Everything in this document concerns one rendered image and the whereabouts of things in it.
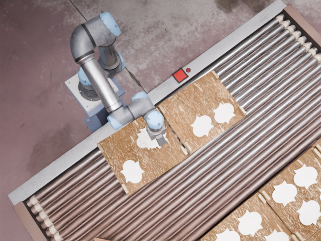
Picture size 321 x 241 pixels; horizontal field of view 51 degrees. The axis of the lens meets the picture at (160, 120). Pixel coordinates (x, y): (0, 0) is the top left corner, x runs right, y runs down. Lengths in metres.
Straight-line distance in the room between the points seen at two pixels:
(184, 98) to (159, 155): 0.37
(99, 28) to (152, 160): 0.81
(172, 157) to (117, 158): 0.32
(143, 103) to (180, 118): 0.48
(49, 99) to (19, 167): 0.64
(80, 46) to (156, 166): 0.80
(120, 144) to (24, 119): 1.40
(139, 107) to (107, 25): 0.39
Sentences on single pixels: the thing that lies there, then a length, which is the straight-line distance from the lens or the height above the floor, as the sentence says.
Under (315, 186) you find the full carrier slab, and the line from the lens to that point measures 2.10.
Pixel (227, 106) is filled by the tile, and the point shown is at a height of 0.94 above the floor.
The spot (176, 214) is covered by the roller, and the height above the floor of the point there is 0.92.
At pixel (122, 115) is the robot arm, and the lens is 1.54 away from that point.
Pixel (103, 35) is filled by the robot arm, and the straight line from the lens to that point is 1.54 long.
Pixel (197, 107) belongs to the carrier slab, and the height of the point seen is 0.94.
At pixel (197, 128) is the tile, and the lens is 1.97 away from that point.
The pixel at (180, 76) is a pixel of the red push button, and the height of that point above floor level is 0.93.
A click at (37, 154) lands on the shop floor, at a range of 3.06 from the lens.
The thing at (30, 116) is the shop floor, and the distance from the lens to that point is 3.17.
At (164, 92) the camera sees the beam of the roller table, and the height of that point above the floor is 0.92.
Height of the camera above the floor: 2.84
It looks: 75 degrees down
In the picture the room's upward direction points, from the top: 1 degrees clockwise
